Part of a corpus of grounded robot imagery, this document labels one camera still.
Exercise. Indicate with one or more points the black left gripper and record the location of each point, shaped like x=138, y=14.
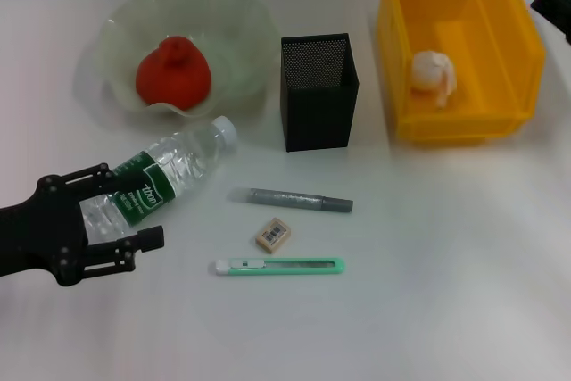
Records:
x=40, y=234

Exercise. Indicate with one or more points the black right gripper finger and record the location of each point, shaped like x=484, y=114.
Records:
x=555, y=2

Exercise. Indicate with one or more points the clear green-label water bottle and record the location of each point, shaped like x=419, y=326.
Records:
x=178, y=167

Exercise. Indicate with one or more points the red-orange toy orange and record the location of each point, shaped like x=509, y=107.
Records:
x=174, y=77

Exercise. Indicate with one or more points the white paper ball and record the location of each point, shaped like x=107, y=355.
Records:
x=430, y=73

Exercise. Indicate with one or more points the beige eraser with barcode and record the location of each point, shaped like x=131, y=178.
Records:
x=273, y=234

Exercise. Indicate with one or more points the silver glitter pen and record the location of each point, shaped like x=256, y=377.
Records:
x=290, y=199

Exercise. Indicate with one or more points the green utility knife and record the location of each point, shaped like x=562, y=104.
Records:
x=285, y=266

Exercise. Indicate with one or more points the translucent wavy fruit plate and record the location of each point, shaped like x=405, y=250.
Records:
x=241, y=42

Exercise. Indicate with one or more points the black mesh pen holder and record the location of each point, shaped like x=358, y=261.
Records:
x=316, y=118

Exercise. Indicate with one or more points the yellow plastic bin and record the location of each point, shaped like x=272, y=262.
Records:
x=504, y=64

